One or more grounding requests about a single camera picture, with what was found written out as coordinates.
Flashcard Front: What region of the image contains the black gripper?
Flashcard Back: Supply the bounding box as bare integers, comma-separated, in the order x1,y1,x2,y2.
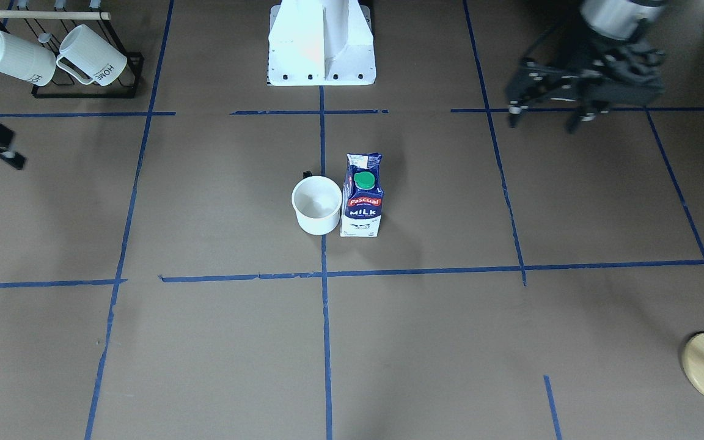
565,35,667,134

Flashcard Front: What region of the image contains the blue Pascual milk carton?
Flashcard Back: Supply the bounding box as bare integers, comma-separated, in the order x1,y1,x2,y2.
340,152,384,238

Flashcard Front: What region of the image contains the white smiley face mug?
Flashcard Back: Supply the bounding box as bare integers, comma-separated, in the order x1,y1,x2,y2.
290,172,343,236

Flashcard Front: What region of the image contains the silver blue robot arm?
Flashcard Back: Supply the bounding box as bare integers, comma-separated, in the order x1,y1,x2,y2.
565,1,667,133

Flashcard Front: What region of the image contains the white ribbed HOME mug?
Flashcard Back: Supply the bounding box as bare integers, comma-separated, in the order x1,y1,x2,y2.
56,24,128,86

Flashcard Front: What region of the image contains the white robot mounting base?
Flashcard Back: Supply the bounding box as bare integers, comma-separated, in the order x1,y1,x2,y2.
266,1,377,87

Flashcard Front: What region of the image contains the black wire mug rack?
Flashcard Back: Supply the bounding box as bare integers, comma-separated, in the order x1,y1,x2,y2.
0,1,144,98

